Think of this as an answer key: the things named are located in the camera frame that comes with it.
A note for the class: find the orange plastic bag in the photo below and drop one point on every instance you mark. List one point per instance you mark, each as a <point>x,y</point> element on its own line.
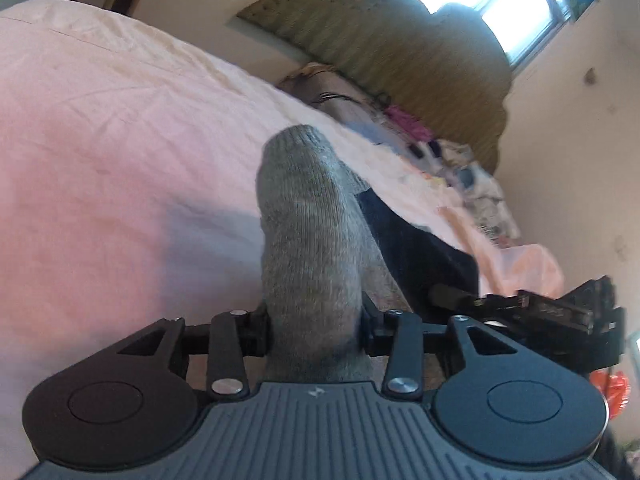
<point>612,392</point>

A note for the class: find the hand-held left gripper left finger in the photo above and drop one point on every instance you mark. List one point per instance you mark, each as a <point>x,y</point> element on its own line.
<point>257,335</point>

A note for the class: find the grey knitted sock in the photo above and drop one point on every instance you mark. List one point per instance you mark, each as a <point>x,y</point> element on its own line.
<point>310,240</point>

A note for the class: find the pile of clothes and pillows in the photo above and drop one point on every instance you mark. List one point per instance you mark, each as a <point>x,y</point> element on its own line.
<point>345,105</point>

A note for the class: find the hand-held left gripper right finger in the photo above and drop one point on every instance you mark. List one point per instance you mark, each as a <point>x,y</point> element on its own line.
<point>372,332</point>

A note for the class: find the purple clothes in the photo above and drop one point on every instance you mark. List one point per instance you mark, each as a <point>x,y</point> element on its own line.
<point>407,122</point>

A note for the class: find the green padded headboard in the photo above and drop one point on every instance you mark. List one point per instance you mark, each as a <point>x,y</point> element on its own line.
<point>400,45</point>

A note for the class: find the patterned white cloth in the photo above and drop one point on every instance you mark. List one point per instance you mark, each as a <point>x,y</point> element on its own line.
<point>480,195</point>

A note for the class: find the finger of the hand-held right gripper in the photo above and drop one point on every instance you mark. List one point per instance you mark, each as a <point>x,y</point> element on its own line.
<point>452,296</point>

